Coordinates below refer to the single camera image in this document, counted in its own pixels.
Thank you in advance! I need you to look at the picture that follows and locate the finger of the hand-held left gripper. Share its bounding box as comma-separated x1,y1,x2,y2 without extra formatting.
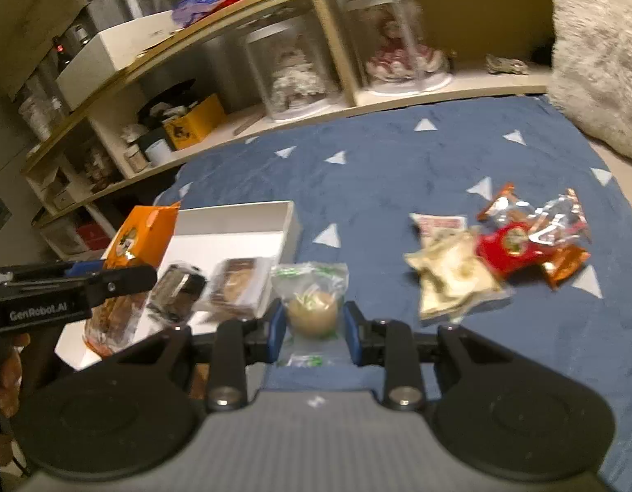
87,265,159,309
64,260,109,275

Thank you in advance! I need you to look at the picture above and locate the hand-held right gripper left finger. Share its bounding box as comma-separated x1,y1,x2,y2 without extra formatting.
98,300,287,412

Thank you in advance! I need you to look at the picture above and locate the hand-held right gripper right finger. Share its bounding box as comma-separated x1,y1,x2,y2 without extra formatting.
344,301,573,412

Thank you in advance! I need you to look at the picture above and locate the green print pastry packet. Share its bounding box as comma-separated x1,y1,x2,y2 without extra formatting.
271,261,350,370

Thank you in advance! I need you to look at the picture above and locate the tall orange snack packet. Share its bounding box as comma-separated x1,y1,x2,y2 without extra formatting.
85,204,180,358

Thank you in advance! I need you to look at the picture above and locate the dark brownie packet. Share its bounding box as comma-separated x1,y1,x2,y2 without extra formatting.
148,260,208,325

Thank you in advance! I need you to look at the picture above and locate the grey cookie packet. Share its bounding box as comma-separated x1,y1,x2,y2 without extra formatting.
199,256,274,319

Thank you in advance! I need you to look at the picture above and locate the white cardboard box tray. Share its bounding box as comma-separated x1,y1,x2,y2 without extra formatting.
57,201,302,372

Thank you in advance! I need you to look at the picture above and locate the pink white snack packet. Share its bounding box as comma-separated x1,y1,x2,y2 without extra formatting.
409,212,469,247

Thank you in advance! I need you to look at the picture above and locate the red round-label snack packet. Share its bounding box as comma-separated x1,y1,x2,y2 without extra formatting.
475,224,548,282

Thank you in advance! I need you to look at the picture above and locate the small clear orange-edged packet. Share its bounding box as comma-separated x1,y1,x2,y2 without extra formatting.
476,182,534,225

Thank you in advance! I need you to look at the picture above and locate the clear silvery snack packet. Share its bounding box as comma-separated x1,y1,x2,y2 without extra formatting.
528,188,592,247

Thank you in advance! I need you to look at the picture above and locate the person's left hand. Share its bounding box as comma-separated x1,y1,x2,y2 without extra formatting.
0,333,32,418

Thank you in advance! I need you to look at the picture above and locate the red box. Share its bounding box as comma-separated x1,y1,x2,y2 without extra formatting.
75,223,109,252

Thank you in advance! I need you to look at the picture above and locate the white storage bin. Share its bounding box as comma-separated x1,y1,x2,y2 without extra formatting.
39,218,81,260

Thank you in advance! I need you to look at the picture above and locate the small jar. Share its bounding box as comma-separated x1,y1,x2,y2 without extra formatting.
123,143,148,174

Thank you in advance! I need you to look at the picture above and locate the white cup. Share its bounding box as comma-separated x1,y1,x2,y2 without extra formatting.
144,138,172,166

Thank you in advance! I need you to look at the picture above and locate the dark green container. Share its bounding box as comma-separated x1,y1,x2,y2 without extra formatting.
136,125,170,157

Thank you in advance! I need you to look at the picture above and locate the blue triangle print blanket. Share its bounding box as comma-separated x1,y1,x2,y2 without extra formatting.
153,93,632,492

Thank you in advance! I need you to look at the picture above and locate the clear glass jar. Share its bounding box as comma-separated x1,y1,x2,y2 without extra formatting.
18,74,71,141

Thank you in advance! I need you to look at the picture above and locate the yellow box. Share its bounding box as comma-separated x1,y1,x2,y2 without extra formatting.
162,93,228,152

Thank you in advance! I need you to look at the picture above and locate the black bag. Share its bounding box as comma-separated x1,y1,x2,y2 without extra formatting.
137,79,198,124

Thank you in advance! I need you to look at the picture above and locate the white storage box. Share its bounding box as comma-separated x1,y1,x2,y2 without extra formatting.
55,10,186,109

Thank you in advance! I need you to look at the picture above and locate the white dress doll case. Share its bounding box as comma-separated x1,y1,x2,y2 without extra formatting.
241,15,342,123

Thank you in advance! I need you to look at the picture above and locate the wooden shelf unit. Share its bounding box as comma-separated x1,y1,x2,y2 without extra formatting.
21,0,560,262

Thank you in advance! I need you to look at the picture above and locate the blue plastic bag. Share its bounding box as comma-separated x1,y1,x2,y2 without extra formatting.
172,0,225,26

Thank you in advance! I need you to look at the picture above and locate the red dress doll case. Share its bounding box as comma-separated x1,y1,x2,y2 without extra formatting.
336,0,455,94

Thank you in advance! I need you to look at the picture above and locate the small grey figurine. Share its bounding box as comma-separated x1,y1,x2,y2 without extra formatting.
486,54,529,75

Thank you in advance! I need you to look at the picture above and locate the beige bed sheet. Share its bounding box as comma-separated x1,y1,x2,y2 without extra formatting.
587,133,632,196

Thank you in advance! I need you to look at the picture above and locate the fluffy white pillow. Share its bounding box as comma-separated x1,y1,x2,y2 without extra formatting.
546,0,632,170

